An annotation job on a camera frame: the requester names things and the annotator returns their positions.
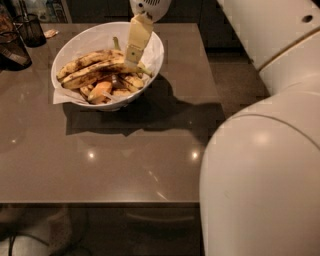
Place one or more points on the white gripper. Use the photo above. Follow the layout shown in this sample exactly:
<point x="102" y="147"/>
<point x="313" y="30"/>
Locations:
<point x="150" y="7"/>

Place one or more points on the spotted banana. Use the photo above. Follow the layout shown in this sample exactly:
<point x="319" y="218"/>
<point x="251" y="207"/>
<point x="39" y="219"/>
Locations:
<point x="90" y="59"/>
<point x="99" y="71"/>

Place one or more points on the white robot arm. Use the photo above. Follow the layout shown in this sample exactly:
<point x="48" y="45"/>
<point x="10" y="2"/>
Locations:
<point x="259" y="188"/>

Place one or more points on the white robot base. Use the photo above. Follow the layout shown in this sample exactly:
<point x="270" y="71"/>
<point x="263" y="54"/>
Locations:
<point x="35" y="231"/>

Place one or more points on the small banana pieces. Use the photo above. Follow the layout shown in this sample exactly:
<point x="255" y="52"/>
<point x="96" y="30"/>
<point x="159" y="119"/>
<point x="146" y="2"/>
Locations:
<point x="122" y="85"/>

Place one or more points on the white bowl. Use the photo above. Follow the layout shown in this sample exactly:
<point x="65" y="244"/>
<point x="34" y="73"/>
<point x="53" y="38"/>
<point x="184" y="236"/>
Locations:
<point x="86" y="40"/>

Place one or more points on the white paper liner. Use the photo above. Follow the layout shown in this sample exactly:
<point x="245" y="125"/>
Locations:
<point x="151" y="53"/>

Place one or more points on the orange fruit piece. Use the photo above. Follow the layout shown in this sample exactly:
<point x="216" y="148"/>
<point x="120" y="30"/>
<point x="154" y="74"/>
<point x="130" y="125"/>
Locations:
<point x="97" y="95"/>

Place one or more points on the small wrapper on table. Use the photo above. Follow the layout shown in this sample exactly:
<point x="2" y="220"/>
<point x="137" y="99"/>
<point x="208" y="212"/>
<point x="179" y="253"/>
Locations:
<point x="51" y="33"/>

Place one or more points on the black mesh cup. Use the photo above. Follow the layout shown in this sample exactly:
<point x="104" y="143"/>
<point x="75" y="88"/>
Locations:
<point x="30" y="30"/>

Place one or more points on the dark container left edge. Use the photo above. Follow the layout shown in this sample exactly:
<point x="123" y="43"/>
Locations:
<point x="13" y="54"/>

